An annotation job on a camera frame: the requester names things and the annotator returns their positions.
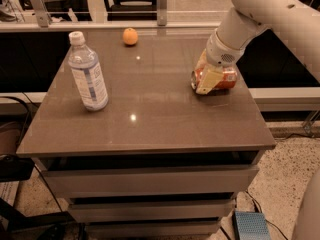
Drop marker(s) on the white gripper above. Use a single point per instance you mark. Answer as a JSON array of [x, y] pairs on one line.
[[220, 53]]

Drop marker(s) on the red coke can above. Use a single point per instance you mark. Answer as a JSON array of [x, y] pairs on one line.
[[229, 79]]

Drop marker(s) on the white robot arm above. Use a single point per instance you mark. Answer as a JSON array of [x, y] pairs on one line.
[[294, 23]]

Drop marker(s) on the orange fruit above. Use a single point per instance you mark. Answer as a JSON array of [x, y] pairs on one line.
[[130, 36]]

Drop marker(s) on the grey drawer cabinet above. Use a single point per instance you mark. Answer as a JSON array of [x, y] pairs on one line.
[[153, 117]]

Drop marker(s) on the black office chair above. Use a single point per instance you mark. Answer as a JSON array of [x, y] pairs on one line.
[[133, 10]]

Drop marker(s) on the top grey drawer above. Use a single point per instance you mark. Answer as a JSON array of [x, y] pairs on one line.
[[72, 178]]

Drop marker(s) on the grey drawer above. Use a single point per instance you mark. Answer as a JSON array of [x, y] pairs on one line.
[[153, 229], [72, 178], [193, 208]]

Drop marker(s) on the clear plastic water bottle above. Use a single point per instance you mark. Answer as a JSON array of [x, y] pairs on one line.
[[87, 73]]

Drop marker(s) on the bottom grey drawer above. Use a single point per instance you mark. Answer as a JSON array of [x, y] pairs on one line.
[[153, 229]]

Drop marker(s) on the blue perforated box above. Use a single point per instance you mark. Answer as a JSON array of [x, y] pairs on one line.
[[250, 226]]

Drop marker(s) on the middle grey drawer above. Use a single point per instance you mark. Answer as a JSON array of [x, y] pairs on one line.
[[193, 208]]

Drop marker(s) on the glass railing partition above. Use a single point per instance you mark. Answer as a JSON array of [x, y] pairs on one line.
[[58, 15]]

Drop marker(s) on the black device on left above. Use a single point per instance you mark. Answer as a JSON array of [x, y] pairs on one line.
[[13, 168]]

